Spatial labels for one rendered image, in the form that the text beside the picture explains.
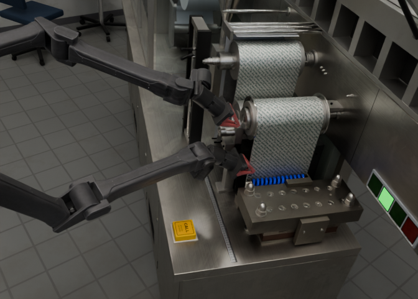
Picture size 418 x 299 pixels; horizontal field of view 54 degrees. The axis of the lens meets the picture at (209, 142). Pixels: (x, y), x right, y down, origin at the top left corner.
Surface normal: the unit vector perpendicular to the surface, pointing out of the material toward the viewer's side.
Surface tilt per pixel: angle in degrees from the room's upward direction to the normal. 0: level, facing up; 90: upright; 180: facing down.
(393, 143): 90
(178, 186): 0
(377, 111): 90
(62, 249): 0
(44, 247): 0
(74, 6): 90
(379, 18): 90
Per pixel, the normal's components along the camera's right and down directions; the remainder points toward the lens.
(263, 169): 0.22, 0.61
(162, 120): 0.09, -0.79
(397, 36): -0.97, 0.07
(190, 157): 0.25, -0.64
